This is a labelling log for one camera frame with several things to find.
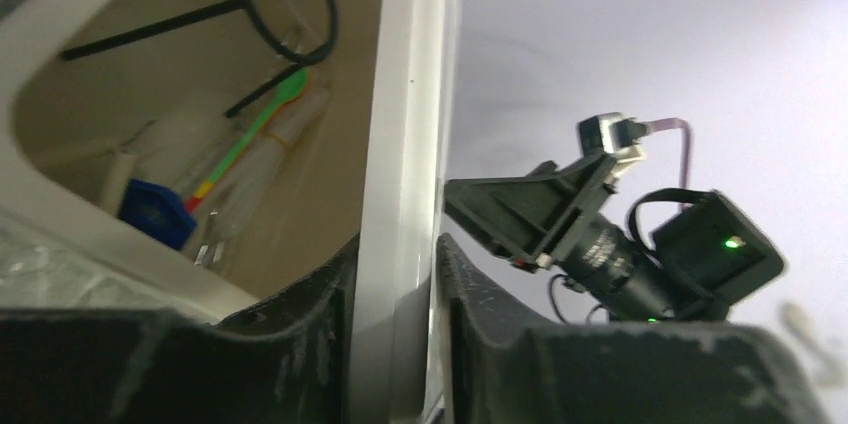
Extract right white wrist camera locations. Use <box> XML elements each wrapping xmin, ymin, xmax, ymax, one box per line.
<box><xmin>576</xmin><ymin>112</ymin><xmax>647</xmax><ymax>180</ymax></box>

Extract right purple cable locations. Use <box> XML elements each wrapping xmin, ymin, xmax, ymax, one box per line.
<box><xmin>642</xmin><ymin>117</ymin><xmax>694</xmax><ymax>194</ymax></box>

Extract white clay triangle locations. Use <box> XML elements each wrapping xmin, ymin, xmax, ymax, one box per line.
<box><xmin>98</xmin><ymin>149</ymin><xmax>137</xmax><ymax>215</ymax></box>

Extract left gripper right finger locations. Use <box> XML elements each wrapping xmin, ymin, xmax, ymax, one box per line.
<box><xmin>436</xmin><ymin>235</ymin><xmax>828</xmax><ymax>423</ymax></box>

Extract graduated cylinder blue base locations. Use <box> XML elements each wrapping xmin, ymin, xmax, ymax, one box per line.
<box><xmin>117</xmin><ymin>178</ymin><xmax>197</xmax><ymax>251</ymax></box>

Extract beige plastic bin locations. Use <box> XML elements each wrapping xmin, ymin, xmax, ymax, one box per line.
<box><xmin>1</xmin><ymin>0</ymin><xmax>460</xmax><ymax>423</ymax></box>

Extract clear plastic pipettes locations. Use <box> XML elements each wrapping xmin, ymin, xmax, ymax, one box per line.
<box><xmin>207</xmin><ymin>86</ymin><xmax>331</xmax><ymax>240</ymax></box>

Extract metal crucible tongs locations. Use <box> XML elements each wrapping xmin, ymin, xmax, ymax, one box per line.
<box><xmin>193</xmin><ymin>209</ymin><xmax>226</xmax><ymax>268</ymax></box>

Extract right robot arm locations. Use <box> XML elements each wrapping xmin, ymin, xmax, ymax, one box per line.
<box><xmin>444</xmin><ymin>152</ymin><xmax>785</xmax><ymax>322</ymax></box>

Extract black wire tripod stand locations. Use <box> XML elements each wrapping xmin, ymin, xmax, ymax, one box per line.
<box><xmin>59</xmin><ymin>0</ymin><xmax>340</xmax><ymax>119</ymax></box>

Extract red plastic spatula spoon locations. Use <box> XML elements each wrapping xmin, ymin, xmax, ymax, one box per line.
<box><xmin>184</xmin><ymin>69</ymin><xmax>311</xmax><ymax>214</ymax></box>

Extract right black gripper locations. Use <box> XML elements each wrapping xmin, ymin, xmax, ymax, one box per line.
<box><xmin>443</xmin><ymin>152</ymin><xmax>616</xmax><ymax>269</ymax></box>

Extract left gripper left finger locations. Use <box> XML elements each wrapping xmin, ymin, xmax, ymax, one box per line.
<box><xmin>1</xmin><ymin>239</ymin><xmax>359</xmax><ymax>423</ymax></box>

